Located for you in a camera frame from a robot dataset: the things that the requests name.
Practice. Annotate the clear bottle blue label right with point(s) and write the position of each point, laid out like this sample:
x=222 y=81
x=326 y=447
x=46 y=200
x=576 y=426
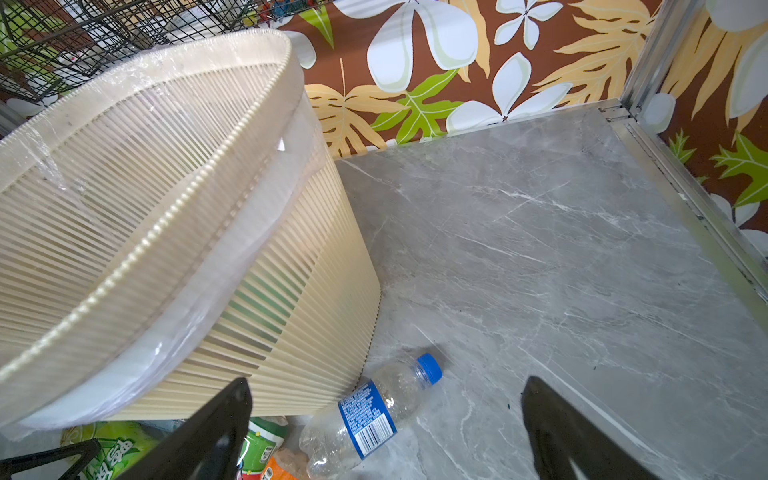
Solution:
x=343 y=434

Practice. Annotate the black wire wall basket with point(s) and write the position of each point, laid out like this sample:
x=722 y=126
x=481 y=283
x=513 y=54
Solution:
x=51 y=47

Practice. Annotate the cream slatted plastic bin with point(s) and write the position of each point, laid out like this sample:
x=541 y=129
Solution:
x=174 y=224

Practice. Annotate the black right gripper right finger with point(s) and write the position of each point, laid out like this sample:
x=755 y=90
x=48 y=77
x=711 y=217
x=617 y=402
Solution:
x=563 y=440

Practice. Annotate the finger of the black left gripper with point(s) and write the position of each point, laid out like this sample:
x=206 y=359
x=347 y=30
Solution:
x=84 y=451

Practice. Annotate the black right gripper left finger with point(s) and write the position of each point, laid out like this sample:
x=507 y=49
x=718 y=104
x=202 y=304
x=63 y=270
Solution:
x=207 y=445

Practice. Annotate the orange label juice bottle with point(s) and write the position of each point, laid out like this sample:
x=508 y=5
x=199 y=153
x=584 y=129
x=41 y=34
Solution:
x=286 y=464

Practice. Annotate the aluminium frame post back right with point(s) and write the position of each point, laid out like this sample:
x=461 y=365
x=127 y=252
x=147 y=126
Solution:
x=669 y=29

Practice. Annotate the lime green label tea bottle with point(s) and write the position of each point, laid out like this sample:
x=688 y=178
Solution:
x=122 y=445

